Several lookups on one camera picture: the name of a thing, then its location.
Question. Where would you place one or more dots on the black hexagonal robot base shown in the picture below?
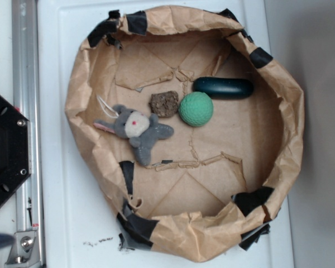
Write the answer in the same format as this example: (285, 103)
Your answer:
(14, 154)

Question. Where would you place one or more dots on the green dimpled foam ball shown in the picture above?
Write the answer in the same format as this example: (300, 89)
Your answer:
(196, 109)

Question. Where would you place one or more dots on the grey plush bunny toy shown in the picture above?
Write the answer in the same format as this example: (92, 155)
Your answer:
(140, 130)

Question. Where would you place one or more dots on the brown rough rock chunk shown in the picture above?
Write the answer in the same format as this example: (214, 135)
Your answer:
(164, 104)

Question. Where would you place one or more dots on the dark teal oblong capsule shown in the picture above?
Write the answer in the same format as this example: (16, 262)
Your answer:
(224, 88)

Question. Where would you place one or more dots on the white plastic tray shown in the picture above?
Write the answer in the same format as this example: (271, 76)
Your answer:
(80, 229)

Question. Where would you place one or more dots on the aluminium extrusion rail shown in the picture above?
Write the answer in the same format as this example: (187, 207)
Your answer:
(29, 197)

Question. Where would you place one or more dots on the metal corner bracket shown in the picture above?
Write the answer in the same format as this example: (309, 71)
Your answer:
(25, 250)

